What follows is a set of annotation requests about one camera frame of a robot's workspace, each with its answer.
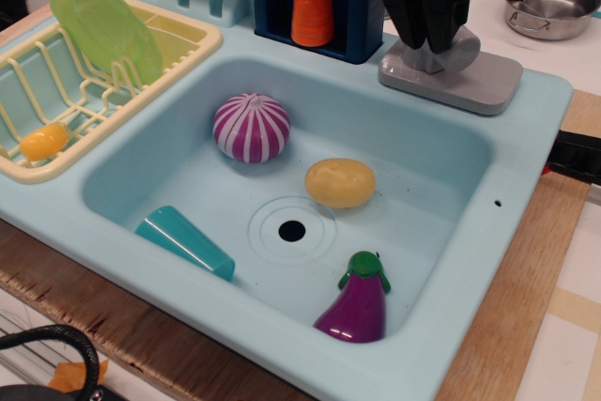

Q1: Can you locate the grey toy faucet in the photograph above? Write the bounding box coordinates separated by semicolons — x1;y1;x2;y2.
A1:
378;26;524;116

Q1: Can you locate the orange toy carrot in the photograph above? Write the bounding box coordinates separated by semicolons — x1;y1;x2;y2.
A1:
291;0;334;48

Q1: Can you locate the stainless steel pot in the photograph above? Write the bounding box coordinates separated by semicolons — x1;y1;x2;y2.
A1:
504;0;600;41

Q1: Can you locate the yellow toy potato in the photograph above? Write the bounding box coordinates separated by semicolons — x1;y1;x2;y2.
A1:
304;158;377;208

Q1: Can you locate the purple striped toy onion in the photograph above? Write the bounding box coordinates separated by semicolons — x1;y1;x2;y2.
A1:
212;93;291;163

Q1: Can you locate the black clamp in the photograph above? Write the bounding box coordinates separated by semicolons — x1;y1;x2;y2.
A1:
543;131;601;185

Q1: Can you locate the light blue toy sink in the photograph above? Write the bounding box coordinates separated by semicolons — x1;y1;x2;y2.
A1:
1;17;572;400

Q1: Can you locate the purple toy eggplant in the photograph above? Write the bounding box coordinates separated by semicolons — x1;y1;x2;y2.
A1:
314;251;392;344

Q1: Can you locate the green plastic plate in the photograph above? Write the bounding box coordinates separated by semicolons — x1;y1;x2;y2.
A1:
49;0;163;85

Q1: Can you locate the teal plastic cup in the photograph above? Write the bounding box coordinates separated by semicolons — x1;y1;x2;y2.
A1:
135;206;236;282

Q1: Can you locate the yellow dish rack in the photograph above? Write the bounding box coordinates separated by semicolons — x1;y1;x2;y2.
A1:
1;0;223;184

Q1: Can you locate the yellow toy lemon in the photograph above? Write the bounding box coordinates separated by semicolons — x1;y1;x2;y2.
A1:
19;122;69;162

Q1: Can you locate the orange tape piece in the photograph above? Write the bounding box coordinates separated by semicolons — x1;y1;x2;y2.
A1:
48;362;85;393

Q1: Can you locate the black cable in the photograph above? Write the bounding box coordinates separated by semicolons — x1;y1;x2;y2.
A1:
0;324;100;401

